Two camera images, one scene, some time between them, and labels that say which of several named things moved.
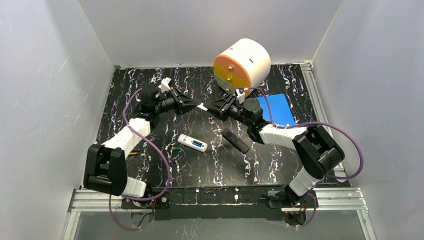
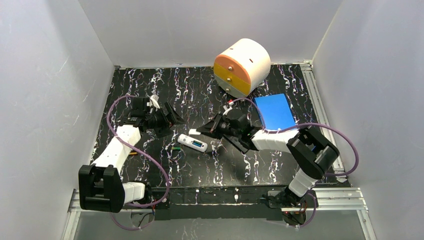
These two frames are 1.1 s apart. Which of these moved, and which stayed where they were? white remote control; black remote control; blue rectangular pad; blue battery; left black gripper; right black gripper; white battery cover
Moved: left black gripper; right black gripper; white battery cover
Stayed: blue battery; black remote control; blue rectangular pad; white remote control
